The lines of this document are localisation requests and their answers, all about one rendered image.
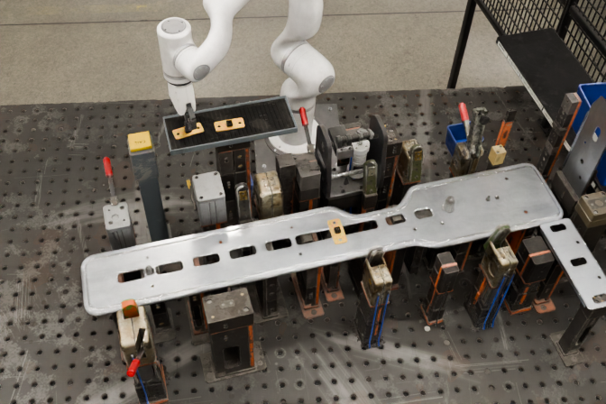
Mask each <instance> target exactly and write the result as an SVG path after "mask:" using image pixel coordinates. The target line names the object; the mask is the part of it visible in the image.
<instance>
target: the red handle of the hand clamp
mask: <svg viewBox="0 0 606 404"><path fill-rule="evenodd" d="M458 107H459V111H460V115H461V118H462V122H463V124H464V130H465V134H466V139H467V141H468V135H469V130H470V124H469V116H468V113H467V109H466V105H465V104H464V103H460V105H459V106H458ZM476 152H477V151H476V149H475V146H474V145H473V148H472V153H471V154H475V153H476Z"/></svg>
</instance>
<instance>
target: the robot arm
mask: <svg viewBox="0 0 606 404"><path fill-rule="evenodd" d="M249 1H250V0H203V6H204V8H205V10H206V12H207V14H208V16H209V18H210V21H211V27H210V31H209V34H208V36H207V38H206V40H205V41H204V42H203V43H202V45H201V46H200V47H199V48H198V47H197V46H196V45H195V43H194V42H193V39H192V33H191V26H190V24H189V22H188V21H186V20H184V19H182V18H178V17H171V18H168V19H165V20H163V21H162V22H160V23H159V25H158V27H157V34H158V41H159V46H160V52H161V63H162V69H163V75H164V77H165V79H166V80H167V81H168V88H169V95H170V99H171V101H172V103H173V105H174V107H175V109H176V110H177V112H178V114H179V115H184V117H185V120H186V121H184V122H185V129H186V132H189V131H192V130H196V129H197V120H196V117H195V113H194V112H195V111H196V101H195V95H194V89H193V85H192V82H197V81H199V80H201V79H203V78H205V77H206V76H207V75H208V74H209V73H210V72H211V71H212V70H213V69H214V68H215V67H216V66H217V65H218V64H219V62H220V61H221V60H222V59H223V58H224V56H225V55H226V53H227V52H228V50H229V48H230V45H231V41H232V33H233V19H234V16H235V15H236V14H237V12H238V11H239V10H241V9H242V8H243V7H244V6H245V5H246V4H247V3H248V2H249ZM323 6H324V5H323V0H289V17H288V21H287V24H286V27H285V29H284V30H283V32H282V33H281V34H280V35H279V36H278V37H277V38H276V40H275V41H274V42H273V44H272V45H271V58H272V60H273V62H274V63H275V64H276V65H277V66H278V67H279V68H280V69H281V70H282V71H283V72H284V73H285V74H286V75H288V76H289V78H287V79H286V80H285V81H284V83H283V84H282V87H281V90H280V96H286V97H287V99H288V101H289V106H290V108H291V111H292V114H293V115H294V118H295V121H296V124H297V126H298V132H297V133H289V134H283V135H279V136H273V137H269V140H270V142H271V144H272V145H273V146H274V147H275V148H276V149H277V150H279V151H280V152H284V153H292V155H300V154H305V153H308V150H307V145H308V142H307V138H306V134H305V130H304V126H302V123H301V118H300V114H299V109H300V108H301V107H302V106H303V107H304V108H306V113H307V117H308V130H309V135H310V139H311V143H313V145H314V148H316V136H317V126H318V123H317V122H316V121H315V120H314V112H315V104H316V97H317V96H318V95H320V94H322V93H323V92H325V91H326V90H328V89H329V88H330V87H331V86H332V85H333V84H334V82H335V70H334V68H333V66H332V64H331V63H330V62H329V61H328V60H327V59H326V58H325V57H324V56H323V55H322V54H321V53H320V52H318V51H317V50H316V49H315V48H313V47H312V46H311V45H310V44H309V43H308V42H307V41H306V40H307V39H310V38H311V37H313V36H314V35H315V34H316V33H317V32H318V30H319V28H320V24H321V21H322V15H323ZM187 109H188V111H186V110H187ZM187 114H189V118H187Z"/></svg>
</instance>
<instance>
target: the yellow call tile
mask: <svg viewBox="0 0 606 404"><path fill-rule="evenodd" d="M128 140H129V145H130V150H131V152H137V151H141V150H147V149H151V148H152V143H151V138H150V134H149V131H147V132H141V133H132V134H128Z"/></svg>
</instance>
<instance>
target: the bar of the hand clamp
mask: <svg viewBox="0 0 606 404"><path fill-rule="evenodd" d="M489 121H490V118H489V117H488V116H487V110H486V108H485V107H479V108H478V107H475V108H474V109H473V114H472V120H471V124H470V130H469V135H468V141H467V146H466V148H467V149H468V151H469V158H468V159H471V153H472V148H473V145H475V149H476V151H477V152H476V153H475V154H474V155H475V156H476V157H479V155H480V149H481V145H482V136H483V131H484V126H485V125H486V124H487V123H488V122H489Z"/></svg>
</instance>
